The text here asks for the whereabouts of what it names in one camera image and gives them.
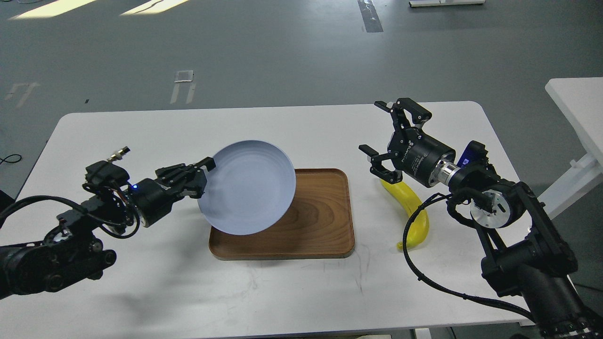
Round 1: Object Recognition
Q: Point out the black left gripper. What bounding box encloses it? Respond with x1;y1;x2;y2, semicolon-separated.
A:
131;157;216;227

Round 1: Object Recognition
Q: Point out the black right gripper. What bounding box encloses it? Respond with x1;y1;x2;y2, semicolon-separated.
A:
359;98;456;187

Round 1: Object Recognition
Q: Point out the light blue plate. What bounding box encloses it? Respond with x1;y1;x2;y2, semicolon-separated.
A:
198;140;297;235

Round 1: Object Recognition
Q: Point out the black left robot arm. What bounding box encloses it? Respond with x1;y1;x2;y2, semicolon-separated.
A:
0;153;216;299

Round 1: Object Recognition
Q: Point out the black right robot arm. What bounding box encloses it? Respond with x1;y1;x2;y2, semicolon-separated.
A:
359;98;602;339

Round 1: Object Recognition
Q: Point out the yellow banana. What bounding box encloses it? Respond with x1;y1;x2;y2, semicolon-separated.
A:
381;178;430;250

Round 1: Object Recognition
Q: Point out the wooden tray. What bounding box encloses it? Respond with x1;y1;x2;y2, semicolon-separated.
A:
209;168;355;260

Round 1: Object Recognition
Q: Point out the white table base far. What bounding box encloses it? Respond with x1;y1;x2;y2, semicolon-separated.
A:
408;0;485;8

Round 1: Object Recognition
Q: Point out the white side table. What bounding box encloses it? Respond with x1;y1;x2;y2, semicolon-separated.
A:
538;77;603;218

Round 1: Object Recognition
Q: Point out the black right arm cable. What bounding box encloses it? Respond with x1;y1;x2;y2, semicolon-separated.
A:
402;192;538;323

